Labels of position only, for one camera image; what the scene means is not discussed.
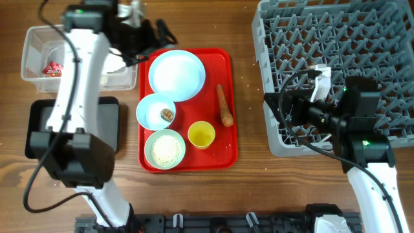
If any white napkin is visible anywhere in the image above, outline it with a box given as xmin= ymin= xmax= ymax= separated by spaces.
xmin=103 ymin=48 xmax=125 ymax=74

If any orange carrot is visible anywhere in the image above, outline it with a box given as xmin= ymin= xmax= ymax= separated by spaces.
xmin=217 ymin=84 xmax=234 ymax=127

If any light blue bowl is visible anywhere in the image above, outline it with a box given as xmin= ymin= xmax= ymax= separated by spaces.
xmin=136 ymin=93 xmax=176 ymax=131

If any brown food lump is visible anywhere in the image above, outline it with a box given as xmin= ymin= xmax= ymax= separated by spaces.
xmin=160 ymin=108 xmax=175 ymax=122

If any yellow cup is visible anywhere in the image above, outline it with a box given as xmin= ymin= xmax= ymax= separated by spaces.
xmin=188 ymin=121 xmax=215 ymax=150

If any red snack wrapper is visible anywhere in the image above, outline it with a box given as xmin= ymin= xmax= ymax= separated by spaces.
xmin=43 ymin=61 xmax=63 ymax=78

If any green bowl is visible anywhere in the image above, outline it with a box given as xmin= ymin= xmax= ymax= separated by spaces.
xmin=144 ymin=129 xmax=186 ymax=170

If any white rice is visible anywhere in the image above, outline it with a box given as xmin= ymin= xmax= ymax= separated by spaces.
xmin=150 ymin=135 xmax=182 ymax=167

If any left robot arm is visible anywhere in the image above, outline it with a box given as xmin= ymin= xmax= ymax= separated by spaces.
xmin=29 ymin=0 xmax=177 ymax=232

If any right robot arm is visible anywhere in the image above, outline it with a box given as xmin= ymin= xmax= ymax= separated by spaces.
xmin=264 ymin=76 xmax=409 ymax=232

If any grey dishwasher rack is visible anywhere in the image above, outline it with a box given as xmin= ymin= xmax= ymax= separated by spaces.
xmin=252 ymin=0 xmax=413 ymax=148

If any large light blue plate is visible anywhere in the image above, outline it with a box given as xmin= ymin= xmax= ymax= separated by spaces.
xmin=148 ymin=50 xmax=206 ymax=102

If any red serving tray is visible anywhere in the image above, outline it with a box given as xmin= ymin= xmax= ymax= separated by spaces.
xmin=138 ymin=47 xmax=239 ymax=173

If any clear plastic bin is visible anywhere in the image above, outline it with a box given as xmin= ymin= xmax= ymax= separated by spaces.
xmin=21 ymin=26 xmax=138 ymax=93

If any black tray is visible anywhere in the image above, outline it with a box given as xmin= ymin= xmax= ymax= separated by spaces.
xmin=25 ymin=96 xmax=120 ymax=159

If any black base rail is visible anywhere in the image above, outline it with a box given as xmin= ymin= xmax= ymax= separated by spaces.
xmin=74 ymin=212 xmax=362 ymax=233

